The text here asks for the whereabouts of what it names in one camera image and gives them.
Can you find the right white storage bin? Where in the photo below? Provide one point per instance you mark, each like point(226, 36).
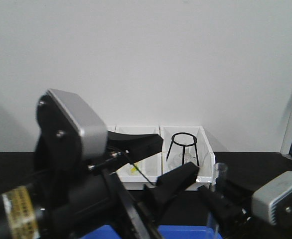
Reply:
point(205, 152)

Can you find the middle white storage bin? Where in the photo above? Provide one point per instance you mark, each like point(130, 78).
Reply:
point(150, 167)

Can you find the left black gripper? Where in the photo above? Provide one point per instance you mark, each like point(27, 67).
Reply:
point(100, 198)

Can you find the clear glass test tube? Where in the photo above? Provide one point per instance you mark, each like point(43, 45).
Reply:
point(217, 185)

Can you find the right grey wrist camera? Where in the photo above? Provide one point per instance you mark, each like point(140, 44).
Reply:
point(266, 198)

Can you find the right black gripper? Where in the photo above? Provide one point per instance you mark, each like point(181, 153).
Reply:
point(243, 224)

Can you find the white storage bin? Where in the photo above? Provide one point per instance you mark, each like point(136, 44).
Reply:
point(150, 167)
point(205, 152)

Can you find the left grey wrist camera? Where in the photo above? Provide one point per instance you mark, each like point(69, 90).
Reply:
point(70, 132)

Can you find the green yellow droppers in bin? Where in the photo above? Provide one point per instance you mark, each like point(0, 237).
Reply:
point(133, 169)

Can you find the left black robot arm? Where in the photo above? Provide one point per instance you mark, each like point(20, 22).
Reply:
point(40, 209)

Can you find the clear glass flask in bin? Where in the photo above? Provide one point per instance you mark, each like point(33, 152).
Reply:
point(178, 160)

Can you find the black metal tripod stand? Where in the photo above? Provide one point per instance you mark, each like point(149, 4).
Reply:
point(182, 142)

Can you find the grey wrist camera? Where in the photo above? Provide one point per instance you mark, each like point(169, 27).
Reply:
point(266, 198)
point(70, 132)

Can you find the blue plastic tray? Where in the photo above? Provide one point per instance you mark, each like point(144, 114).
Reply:
point(167, 231)

